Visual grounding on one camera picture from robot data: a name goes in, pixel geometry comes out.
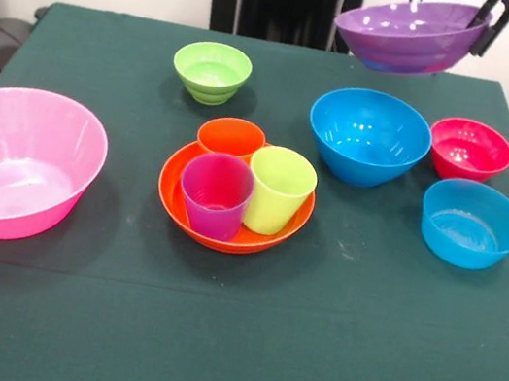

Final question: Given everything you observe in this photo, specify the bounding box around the purple bowl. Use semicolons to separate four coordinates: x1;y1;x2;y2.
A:
326;0;494;91

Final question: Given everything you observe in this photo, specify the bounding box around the small magenta bowl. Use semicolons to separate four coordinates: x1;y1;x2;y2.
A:
422;113;509;191

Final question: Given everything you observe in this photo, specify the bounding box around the green cup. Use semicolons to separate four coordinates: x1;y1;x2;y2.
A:
237;141;323;243

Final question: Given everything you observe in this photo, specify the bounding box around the orange cup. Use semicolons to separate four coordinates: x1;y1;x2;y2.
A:
193;111;269;166

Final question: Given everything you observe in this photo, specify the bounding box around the purple cup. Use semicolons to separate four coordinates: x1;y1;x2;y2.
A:
171;146;260;245

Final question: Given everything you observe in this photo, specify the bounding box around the orange bowl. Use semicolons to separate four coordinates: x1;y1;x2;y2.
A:
149;124;325;267

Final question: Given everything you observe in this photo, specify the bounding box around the large blue bowl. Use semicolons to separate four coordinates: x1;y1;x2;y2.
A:
298;80;440;199

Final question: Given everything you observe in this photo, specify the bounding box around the small blue bowl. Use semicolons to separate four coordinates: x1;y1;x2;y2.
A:
412;172;509;277

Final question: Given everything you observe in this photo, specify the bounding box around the green bowl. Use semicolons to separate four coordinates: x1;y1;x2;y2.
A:
166;35;256;112

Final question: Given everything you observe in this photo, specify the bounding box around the dark green table cloth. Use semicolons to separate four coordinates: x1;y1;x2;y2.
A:
0;0;509;381

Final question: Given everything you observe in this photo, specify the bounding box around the large pink bowl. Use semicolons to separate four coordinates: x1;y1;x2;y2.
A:
0;82;118;256

